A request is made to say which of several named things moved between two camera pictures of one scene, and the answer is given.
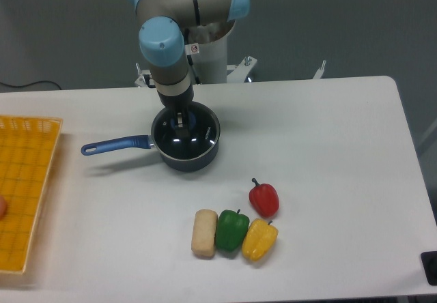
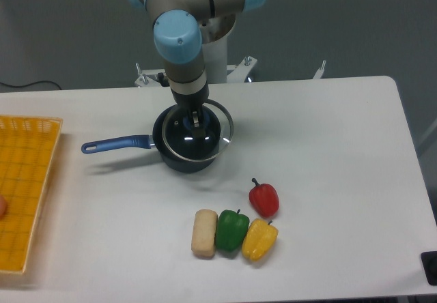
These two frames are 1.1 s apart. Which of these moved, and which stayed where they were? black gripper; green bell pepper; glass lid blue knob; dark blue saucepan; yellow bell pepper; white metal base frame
Moved: black gripper; glass lid blue knob
Stayed: green bell pepper; yellow bell pepper; white metal base frame; dark blue saucepan
